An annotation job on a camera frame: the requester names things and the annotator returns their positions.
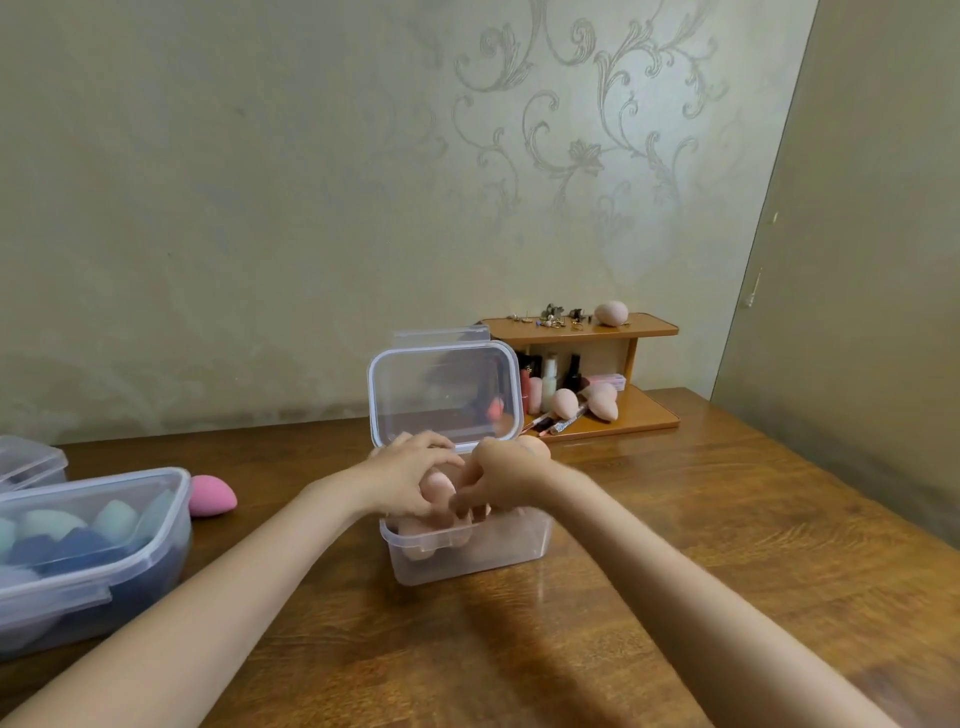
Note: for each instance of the person's right hand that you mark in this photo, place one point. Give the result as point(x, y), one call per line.
point(510, 476)

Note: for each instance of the person's left hand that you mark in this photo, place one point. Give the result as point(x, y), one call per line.
point(394, 476)

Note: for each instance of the group of beige pink sponges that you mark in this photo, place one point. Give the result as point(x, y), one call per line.
point(436, 487)

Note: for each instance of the large clear plastic container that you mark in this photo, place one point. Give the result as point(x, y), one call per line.
point(487, 559)

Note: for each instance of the hot pink sponge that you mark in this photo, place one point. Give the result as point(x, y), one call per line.
point(212, 495)

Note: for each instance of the group of blue green sponges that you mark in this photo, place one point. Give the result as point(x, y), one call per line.
point(112, 521)

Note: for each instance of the small clear plastic box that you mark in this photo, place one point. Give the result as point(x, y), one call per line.
point(75, 600)

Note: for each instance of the clear divided organizer box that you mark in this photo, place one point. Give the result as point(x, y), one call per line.
point(30, 461)

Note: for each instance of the person's right forearm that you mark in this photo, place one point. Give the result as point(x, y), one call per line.
point(712, 622)

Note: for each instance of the person's left forearm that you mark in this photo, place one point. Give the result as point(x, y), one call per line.
point(165, 645)

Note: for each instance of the pink lip gloss tube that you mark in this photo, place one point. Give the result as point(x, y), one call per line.
point(536, 422)

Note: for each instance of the slim silver cosmetic stick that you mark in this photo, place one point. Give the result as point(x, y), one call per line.
point(568, 420)

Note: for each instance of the pink cosmetic bottle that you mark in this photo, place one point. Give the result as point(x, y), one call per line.
point(529, 394)

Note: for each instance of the white cosmetic bottle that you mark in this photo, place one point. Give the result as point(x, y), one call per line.
point(550, 382)

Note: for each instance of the pile of metal hair clips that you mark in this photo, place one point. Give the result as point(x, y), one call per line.
point(553, 315)

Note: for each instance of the small wooden rack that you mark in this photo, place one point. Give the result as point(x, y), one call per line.
point(652, 328)

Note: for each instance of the pale green door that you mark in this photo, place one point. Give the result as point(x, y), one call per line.
point(862, 300)

